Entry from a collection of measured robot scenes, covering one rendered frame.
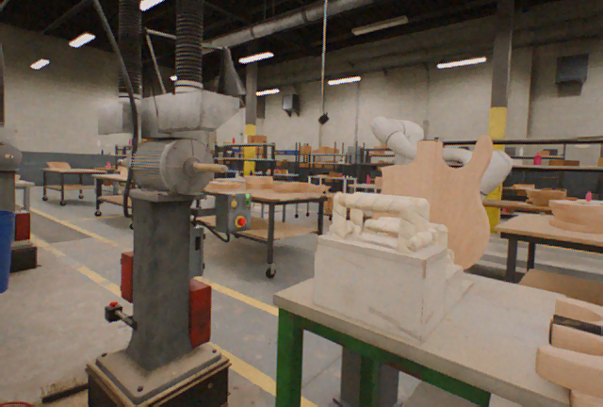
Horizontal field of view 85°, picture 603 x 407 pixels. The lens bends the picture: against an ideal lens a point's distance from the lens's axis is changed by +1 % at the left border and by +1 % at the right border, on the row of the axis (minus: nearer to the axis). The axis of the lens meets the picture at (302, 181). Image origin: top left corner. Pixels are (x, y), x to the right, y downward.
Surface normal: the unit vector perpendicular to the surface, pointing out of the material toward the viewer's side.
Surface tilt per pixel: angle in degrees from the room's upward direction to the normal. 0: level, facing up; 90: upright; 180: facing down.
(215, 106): 90
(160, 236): 90
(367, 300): 90
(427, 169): 90
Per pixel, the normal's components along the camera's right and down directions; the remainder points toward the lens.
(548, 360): -0.81, 0.00
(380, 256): -0.64, 0.02
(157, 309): 0.78, 0.06
